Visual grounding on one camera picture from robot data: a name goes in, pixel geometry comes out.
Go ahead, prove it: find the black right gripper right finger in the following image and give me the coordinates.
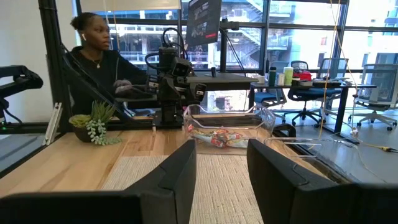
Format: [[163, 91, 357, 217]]
[[247, 139, 338, 224]]

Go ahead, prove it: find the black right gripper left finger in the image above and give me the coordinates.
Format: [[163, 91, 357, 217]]
[[126, 139, 198, 224]]

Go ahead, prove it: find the red and blue granola bar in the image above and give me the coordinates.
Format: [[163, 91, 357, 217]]
[[188, 128, 219, 146]]

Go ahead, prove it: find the grey operator desk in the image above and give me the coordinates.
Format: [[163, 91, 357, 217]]
[[116, 72, 259, 110]]

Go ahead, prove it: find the clear plastic bin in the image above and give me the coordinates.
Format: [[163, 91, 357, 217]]
[[263, 136, 361, 184], [182, 104, 277, 156]]

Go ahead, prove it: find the grey woven placemat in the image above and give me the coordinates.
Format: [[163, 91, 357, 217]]
[[101, 154, 265, 224]]

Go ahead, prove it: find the black monitor pole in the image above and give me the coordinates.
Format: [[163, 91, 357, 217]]
[[219, 18, 229, 74]]

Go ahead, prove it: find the black operator monitor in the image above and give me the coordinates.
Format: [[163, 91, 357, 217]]
[[185, 0, 223, 47]]

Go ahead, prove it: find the dark green bottle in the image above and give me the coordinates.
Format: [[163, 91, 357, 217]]
[[268, 66, 277, 87]]

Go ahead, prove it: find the light green cup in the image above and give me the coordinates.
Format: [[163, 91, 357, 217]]
[[283, 67, 294, 86]]

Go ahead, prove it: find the blue office chair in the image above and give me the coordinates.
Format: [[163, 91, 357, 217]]
[[287, 60, 328, 128]]

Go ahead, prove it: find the person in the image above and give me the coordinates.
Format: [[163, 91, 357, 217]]
[[63, 11, 150, 116]]

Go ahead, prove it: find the green succulent plant in pot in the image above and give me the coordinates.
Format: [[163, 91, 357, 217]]
[[68, 100, 123, 146]]

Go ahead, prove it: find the red container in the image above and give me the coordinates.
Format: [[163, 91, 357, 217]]
[[292, 70, 312, 82]]

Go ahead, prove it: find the black office desk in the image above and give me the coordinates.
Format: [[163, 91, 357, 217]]
[[248, 79, 377, 134]]

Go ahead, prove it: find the grey mesh office chair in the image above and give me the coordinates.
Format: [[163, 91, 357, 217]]
[[348, 63, 398, 131]]

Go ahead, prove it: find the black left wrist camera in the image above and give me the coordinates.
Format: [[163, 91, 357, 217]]
[[172, 57, 194, 78]]

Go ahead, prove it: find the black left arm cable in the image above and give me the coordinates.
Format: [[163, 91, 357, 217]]
[[144, 27, 189, 72]]

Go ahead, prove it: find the yellow extension cable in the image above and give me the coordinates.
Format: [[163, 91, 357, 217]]
[[317, 0, 398, 153]]

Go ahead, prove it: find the silver aluminium bracket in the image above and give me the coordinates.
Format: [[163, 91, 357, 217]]
[[43, 101, 63, 146]]

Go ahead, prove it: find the black aluminium table frame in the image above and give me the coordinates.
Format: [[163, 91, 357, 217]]
[[0, 0, 184, 180]]

